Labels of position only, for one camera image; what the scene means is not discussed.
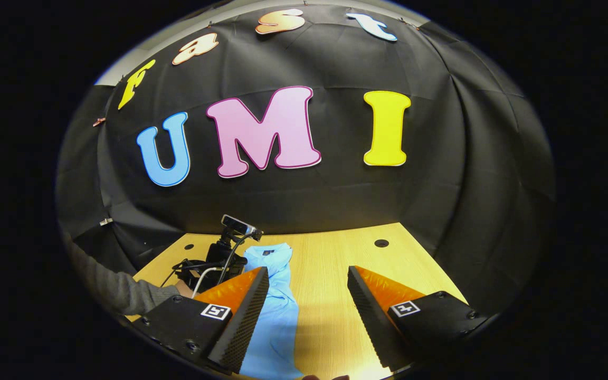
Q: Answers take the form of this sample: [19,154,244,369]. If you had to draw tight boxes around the white cable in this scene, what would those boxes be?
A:
[192,265,226,297]

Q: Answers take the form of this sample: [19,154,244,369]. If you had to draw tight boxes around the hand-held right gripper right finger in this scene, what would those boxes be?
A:
[347,265,489,370]

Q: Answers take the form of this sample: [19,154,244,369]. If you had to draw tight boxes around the light blue T-shirt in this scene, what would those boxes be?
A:
[238,243,305,380]

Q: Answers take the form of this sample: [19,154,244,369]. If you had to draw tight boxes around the black backdrop cloth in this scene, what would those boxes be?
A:
[56,3,555,317]

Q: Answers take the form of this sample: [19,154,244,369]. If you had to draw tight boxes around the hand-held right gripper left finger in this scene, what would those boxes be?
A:
[132,267,270,375]

